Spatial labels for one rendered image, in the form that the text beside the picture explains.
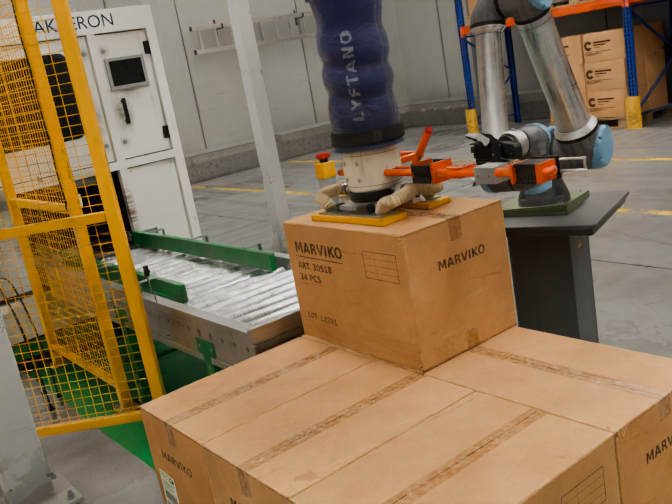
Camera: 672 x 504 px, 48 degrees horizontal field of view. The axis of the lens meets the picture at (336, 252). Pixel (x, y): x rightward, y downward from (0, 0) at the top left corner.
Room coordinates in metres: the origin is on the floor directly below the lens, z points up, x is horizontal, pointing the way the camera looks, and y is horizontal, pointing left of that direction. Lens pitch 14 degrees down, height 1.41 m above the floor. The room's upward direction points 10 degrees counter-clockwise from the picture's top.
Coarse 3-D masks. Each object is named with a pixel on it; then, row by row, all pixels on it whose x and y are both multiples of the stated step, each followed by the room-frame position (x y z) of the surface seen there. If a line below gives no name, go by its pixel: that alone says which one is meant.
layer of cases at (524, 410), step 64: (192, 384) 2.18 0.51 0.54; (256, 384) 2.09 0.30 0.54; (320, 384) 2.00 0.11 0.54; (384, 384) 1.92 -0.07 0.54; (448, 384) 1.85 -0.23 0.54; (512, 384) 1.78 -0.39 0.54; (576, 384) 1.72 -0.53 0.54; (640, 384) 1.66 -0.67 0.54; (192, 448) 1.81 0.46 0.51; (256, 448) 1.69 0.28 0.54; (320, 448) 1.63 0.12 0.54; (384, 448) 1.58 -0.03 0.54; (448, 448) 1.52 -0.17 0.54; (512, 448) 1.48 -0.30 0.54; (576, 448) 1.43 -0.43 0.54; (640, 448) 1.52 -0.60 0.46
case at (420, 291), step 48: (288, 240) 2.43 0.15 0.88; (336, 240) 2.21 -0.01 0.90; (384, 240) 2.02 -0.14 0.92; (432, 240) 2.01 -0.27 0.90; (480, 240) 2.12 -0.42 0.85; (336, 288) 2.24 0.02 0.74; (384, 288) 2.05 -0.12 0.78; (432, 288) 2.00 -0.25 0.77; (480, 288) 2.10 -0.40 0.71; (336, 336) 2.29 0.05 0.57; (384, 336) 2.08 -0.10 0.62; (432, 336) 1.98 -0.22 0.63; (480, 336) 2.09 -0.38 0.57
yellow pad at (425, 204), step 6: (420, 198) 2.28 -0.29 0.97; (432, 198) 2.25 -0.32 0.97; (438, 198) 2.26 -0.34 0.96; (444, 198) 2.25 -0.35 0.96; (402, 204) 2.30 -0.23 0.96; (408, 204) 2.27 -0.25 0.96; (414, 204) 2.25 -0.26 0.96; (420, 204) 2.23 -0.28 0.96; (426, 204) 2.21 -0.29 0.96; (432, 204) 2.22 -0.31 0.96; (438, 204) 2.23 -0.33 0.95
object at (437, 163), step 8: (424, 160) 2.15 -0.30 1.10; (432, 160) 2.17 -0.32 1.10; (440, 160) 2.09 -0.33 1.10; (448, 160) 2.10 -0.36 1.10; (416, 168) 2.09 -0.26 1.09; (424, 168) 2.07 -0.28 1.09; (432, 168) 2.06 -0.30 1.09; (440, 168) 2.08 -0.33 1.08; (416, 176) 2.11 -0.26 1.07; (424, 176) 2.08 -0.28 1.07; (432, 176) 2.06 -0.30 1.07
